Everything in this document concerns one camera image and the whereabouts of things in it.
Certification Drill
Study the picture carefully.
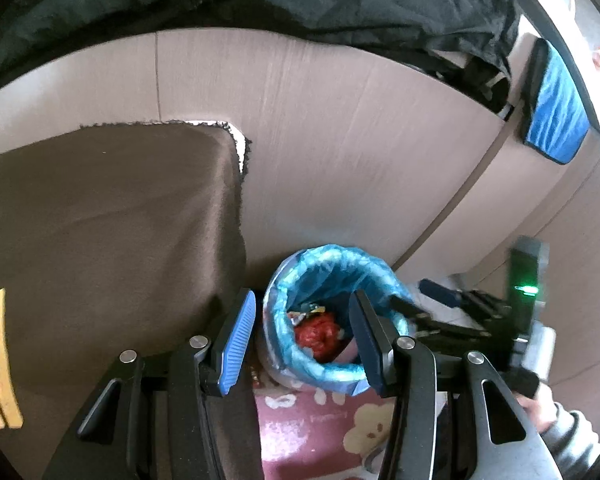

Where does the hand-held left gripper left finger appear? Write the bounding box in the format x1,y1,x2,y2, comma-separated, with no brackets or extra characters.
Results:
42,287,257,480

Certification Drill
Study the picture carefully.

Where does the red plastic bag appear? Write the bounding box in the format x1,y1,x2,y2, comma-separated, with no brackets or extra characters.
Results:
292,310,343,361

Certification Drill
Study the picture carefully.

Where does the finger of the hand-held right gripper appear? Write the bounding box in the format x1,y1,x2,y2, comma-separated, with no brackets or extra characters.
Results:
390,296,491,351
419,279,476,311

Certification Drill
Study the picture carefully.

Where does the brown table cloth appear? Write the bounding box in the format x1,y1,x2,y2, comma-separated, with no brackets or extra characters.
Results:
0,120,266,480

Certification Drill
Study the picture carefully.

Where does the beige wooden cabinet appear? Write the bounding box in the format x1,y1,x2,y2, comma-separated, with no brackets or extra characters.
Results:
0,27,600,411

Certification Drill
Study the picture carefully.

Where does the person's right hand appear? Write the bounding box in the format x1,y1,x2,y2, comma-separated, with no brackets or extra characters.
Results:
515,382,561,434

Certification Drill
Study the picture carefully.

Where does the pink floral mat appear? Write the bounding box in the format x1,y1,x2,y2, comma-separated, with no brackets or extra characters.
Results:
252,375,461,480

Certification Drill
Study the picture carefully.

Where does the trash bin with blue liner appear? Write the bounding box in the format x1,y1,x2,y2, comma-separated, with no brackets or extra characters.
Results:
257,244,416,396

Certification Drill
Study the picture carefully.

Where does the blue cloth with black trim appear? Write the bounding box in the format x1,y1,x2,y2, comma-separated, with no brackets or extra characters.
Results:
519,37,592,166

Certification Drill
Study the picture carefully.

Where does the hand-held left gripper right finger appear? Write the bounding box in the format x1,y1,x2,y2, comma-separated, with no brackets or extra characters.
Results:
347,290,563,480

